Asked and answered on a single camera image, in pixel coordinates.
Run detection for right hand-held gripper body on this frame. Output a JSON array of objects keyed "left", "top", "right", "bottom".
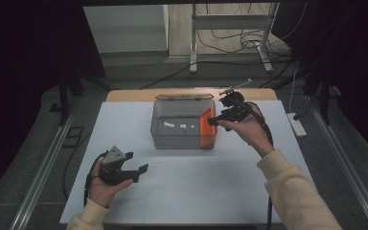
[{"left": 217, "top": 79, "right": 254, "bottom": 125}]

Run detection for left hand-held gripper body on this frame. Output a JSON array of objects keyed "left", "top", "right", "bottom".
[{"left": 98, "top": 145, "right": 136, "bottom": 187}]

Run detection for orange phone case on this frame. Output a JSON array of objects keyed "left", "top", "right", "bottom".
[{"left": 198, "top": 106, "right": 219, "bottom": 149}]

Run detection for transparent grey plastic box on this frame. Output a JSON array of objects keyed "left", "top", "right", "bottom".
[{"left": 149, "top": 99, "right": 219, "bottom": 150}]

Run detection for person's left hand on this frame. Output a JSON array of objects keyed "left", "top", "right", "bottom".
[{"left": 87, "top": 158, "right": 135, "bottom": 209}]

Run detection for person's right hand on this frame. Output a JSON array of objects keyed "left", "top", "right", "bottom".
[{"left": 217, "top": 101, "right": 275, "bottom": 159}]

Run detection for wooden table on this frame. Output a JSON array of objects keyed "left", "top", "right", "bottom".
[{"left": 104, "top": 88, "right": 279, "bottom": 104}]

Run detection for white power strip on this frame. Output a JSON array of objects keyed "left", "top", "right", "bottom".
[{"left": 286, "top": 112, "right": 308, "bottom": 139}]

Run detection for grey metal stand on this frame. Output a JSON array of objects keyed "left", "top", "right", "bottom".
[{"left": 189, "top": 2, "right": 281, "bottom": 75}]

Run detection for black stand legs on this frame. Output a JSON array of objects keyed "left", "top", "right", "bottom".
[
  {"left": 48, "top": 72, "right": 112, "bottom": 127},
  {"left": 302, "top": 72, "right": 343, "bottom": 127}
]

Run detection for dark curtain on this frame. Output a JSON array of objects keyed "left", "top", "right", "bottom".
[
  {"left": 0, "top": 0, "right": 107, "bottom": 206},
  {"left": 270, "top": 0, "right": 368, "bottom": 167}
]

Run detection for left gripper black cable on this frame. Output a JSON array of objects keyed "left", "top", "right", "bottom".
[{"left": 82, "top": 151, "right": 108, "bottom": 207}]

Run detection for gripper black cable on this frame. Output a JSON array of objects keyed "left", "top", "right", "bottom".
[
  {"left": 241, "top": 101, "right": 274, "bottom": 230},
  {"left": 82, "top": 151, "right": 108, "bottom": 207}
]

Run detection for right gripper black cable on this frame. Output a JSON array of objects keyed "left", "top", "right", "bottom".
[{"left": 241, "top": 101, "right": 274, "bottom": 230}]

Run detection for thin black floor cable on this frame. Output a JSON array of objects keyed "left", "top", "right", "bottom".
[{"left": 61, "top": 131, "right": 93, "bottom": 201}]

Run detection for black floor frame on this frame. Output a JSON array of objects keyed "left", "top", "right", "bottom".
[{"left": 62, "top": 126, "right": 86, "bottom": 149}]

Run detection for white power cable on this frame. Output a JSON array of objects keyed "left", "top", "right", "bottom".
[{"left": 287, "top": 68, "right": 299, "bottom": 115}]

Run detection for long black floor cable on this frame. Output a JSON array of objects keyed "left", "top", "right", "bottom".
[{"left": 139, "top": 59, "right": 290, "bottom": 91}]

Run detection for tangle of black cables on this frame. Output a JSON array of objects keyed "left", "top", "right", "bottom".
[{"left": 195, "top": 2, "right": 309, "bottom": 56}]

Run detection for aluminium floor rail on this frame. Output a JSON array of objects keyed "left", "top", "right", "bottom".
[
  {"left": 10, "top": 109, "right": 80, "bottom": 230},
  {"left": 306, "top": 95, "right": 368, "bottom": 230}
]

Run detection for white wall panel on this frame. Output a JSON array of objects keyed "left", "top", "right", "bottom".
[{"left": 82, "top": 4, "right": 170, "bottom": 54}]

